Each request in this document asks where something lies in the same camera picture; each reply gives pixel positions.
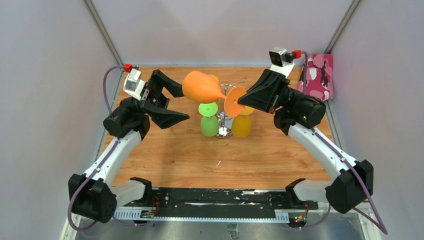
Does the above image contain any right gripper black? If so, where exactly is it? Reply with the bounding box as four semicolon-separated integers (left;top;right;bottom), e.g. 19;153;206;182
235;69;303;115

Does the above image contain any yellow wine glass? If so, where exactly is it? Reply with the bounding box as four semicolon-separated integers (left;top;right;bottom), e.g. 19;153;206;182
208;74;220;83
231;106;254;138

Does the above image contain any yellow wine glass front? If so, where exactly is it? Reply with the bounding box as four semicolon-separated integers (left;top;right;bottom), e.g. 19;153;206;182
231;106;254;138

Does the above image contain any orange wine glass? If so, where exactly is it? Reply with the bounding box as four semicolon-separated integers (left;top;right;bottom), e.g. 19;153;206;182
182;70;247;117

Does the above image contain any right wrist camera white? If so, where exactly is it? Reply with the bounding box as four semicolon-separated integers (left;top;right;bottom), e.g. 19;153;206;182
268;47;295;77

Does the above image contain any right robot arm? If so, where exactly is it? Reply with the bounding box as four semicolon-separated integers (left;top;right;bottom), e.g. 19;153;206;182
237;69;374;214

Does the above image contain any pink camouflage cloth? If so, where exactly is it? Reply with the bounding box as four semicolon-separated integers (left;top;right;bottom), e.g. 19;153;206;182
296;53;335;102

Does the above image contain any chrome wine glass rack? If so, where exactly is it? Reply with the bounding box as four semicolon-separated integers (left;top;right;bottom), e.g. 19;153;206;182
214;81;245;139

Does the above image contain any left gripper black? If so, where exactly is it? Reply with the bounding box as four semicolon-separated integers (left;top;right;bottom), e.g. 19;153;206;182
119;71;195;129

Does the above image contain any purple cable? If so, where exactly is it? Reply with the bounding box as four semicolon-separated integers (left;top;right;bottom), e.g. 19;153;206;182
292;49;388;235
67;63;153;232

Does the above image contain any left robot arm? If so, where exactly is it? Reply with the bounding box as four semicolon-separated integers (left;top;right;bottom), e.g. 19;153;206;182
67;69;189;223

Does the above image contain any green wine glass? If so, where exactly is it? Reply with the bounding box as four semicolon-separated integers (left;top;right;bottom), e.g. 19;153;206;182
198;102;219;137

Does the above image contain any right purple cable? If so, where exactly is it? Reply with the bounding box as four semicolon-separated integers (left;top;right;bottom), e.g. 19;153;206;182
292;49;388;235

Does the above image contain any aluminium frame rail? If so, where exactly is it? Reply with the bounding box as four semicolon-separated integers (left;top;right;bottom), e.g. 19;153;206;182
115;188;374;223

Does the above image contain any yellow wine glass rear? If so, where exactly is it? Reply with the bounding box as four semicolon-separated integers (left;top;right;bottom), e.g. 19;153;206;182
208;74;220;83

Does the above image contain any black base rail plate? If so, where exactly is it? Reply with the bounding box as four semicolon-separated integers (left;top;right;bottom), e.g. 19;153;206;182
140;187;318;220

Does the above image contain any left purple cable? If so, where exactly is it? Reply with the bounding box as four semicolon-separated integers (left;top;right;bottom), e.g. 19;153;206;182
67;63;153;232

